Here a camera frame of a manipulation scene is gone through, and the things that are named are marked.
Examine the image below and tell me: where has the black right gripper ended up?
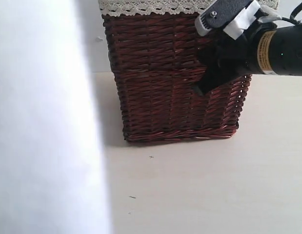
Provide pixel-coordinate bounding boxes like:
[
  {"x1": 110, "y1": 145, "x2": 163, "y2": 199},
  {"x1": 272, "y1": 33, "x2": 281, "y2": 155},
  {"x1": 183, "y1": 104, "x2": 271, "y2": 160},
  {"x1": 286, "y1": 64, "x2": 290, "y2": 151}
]
[{"x1": 191, "y1": 21, "x2": 261, "y2": 96}]

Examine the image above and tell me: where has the white t-shirt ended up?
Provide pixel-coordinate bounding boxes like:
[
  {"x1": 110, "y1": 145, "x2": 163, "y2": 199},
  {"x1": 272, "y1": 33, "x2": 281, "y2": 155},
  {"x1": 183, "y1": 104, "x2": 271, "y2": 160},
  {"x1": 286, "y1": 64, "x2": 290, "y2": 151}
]
[{"x1": 0, "y1": 0, "x2": 112, "y2": 234}]

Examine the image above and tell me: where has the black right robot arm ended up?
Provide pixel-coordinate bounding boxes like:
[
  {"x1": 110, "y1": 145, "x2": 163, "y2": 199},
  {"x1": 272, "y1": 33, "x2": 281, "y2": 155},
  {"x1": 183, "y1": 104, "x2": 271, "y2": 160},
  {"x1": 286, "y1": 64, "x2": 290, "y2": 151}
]
[{"x1": 194, "y1": 22, "x2": 302, "y2": 96}]

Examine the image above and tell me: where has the dark brown wicker basket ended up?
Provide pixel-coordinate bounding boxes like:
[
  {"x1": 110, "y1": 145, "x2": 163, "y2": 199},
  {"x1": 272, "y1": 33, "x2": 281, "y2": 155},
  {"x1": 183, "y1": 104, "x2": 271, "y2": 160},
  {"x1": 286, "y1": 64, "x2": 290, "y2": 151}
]
[{"x1": 102, "y1": 13, "x2": 251, "y2": 143}]

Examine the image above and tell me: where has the white lace crochet cloth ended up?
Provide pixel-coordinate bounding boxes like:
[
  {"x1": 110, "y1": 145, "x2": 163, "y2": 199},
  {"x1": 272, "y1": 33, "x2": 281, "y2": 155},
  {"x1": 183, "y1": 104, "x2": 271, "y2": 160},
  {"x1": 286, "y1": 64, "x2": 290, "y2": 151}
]
[{"x1": 98, "y1": 0, "x2": 280, "y2": 17}]

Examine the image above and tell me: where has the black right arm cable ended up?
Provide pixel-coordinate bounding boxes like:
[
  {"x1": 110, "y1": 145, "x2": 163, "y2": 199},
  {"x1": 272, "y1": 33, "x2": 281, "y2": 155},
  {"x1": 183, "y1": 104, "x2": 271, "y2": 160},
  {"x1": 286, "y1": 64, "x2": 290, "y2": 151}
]
[{"x1": 262, "y1": 0, "x2": 302, "y2": 26}]

